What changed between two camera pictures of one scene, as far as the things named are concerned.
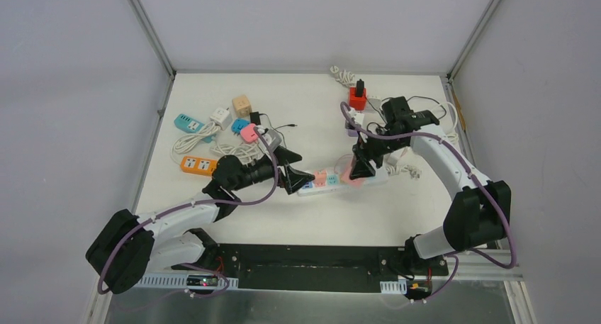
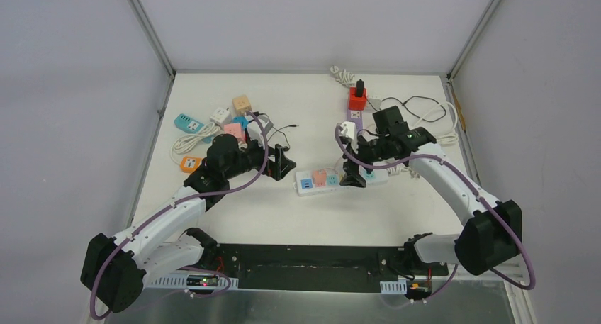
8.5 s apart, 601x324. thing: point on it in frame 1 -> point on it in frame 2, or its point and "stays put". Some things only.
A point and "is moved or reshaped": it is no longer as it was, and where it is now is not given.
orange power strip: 198,165 stays put
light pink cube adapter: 358,182 is moved or reshaped
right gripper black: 361,167 stays put
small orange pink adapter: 320,179 stays put
